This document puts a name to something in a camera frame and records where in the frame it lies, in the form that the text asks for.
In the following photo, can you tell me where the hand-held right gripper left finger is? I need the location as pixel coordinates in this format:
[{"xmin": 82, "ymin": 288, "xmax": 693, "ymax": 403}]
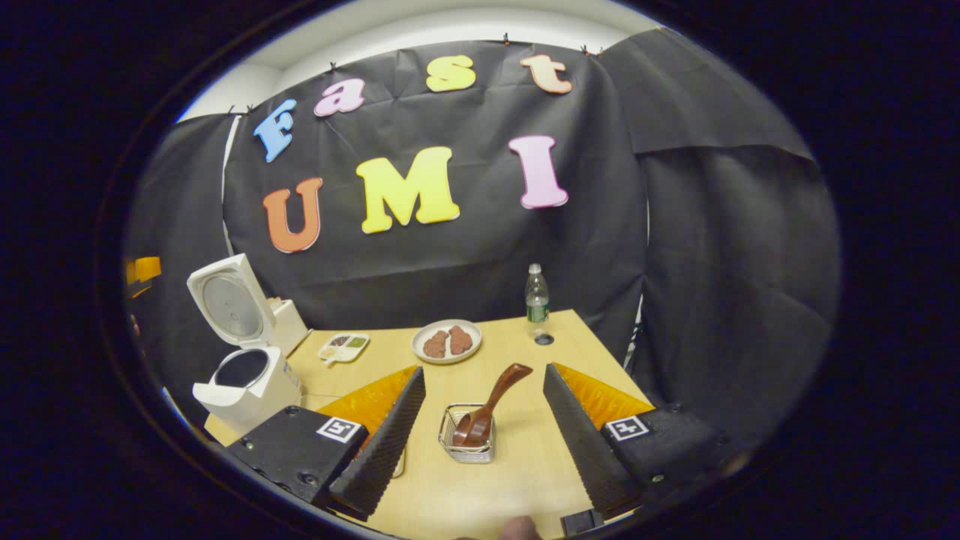
[{"xmin": 223, "ymin": 365, "xmax": 426, "ymax": 522}]

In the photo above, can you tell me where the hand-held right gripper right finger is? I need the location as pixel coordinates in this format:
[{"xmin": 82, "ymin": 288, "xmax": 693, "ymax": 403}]
[{"xmin": 543, "ymin": 361, "xmax": 747, "ymax": 526}]

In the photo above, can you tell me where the brown wooden spoon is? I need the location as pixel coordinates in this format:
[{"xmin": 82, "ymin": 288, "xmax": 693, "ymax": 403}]
[{"xmin": 452, "ymin": 364, "xmax": 534, "ymax": 449}]

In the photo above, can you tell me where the white rice cooker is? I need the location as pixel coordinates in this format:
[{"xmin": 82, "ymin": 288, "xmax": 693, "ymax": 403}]
[{"xmin": 187, "ymin": 253, "xmax": 303, "ymax": 435}]

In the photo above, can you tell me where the white round plate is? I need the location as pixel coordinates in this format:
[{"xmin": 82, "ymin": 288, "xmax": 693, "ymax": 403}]
[{"xmin": 411, "ymin": 319, "xmax": 484, "ymax": 366}]

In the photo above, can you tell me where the white divided condiment dish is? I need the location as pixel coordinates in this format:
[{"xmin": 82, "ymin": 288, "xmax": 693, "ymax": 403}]
[{"xmin": 317, "ymin": 332, "xmax": 371, "ymax": 367}]

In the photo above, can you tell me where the green plastic bottle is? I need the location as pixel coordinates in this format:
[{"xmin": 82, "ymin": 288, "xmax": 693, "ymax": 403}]
[{"xmin": 525, "ymin": 263, "xmax": 551, "ymax": 326}]

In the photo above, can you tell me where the black backdrop cloth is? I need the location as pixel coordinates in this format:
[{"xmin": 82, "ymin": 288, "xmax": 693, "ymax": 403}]
[{"xmin": 124, "ymin": 28, "xmax": 841, "ymax": 443}]

